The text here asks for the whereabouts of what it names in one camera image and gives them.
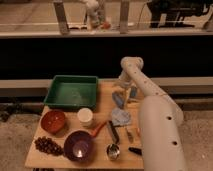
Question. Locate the green plastic tray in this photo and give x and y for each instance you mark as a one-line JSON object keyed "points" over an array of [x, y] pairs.
{"points": [[72, 92]]}

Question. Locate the black handled tool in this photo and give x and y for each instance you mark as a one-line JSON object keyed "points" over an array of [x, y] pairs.
{"points": [[137, 151]]}

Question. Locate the purple bowl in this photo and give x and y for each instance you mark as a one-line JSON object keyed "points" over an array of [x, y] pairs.
{"points": [[79, 146]]}

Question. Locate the small metal fork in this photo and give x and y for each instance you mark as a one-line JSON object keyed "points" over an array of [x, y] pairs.
{"points": [[129, 135]]}

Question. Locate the orange handled spoon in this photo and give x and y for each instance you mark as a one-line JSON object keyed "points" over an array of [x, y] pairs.
{"points": [[97, 129]]}

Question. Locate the white cup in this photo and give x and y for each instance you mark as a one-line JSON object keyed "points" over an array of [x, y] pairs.
{"points": [[85, 116]]}

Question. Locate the light blue cup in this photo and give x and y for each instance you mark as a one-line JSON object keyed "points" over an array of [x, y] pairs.
{"points": [[133, 92]]}

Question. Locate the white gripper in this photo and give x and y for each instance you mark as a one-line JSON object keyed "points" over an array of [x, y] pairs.
{"points": [[124, 80]]}

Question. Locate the orange bowl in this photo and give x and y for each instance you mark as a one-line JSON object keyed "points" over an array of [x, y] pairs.
{"points": [[53, 121]]}

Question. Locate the black handled metal scoop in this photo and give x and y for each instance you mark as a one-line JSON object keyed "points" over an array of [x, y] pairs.
{"points": [[113, 150]]}

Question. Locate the bunch of dark grapes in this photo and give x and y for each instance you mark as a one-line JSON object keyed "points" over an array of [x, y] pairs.
{"points": [[48, 146]]}

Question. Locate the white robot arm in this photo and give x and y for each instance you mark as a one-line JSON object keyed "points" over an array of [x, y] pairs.
{"points": [[158, 119]]}

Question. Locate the crumpled grey cloth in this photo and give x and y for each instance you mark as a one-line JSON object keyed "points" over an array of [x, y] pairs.
{"points": [[120, 117]]}

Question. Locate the background white robot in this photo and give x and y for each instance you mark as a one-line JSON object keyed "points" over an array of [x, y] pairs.
{"points": [[95, 10]]}

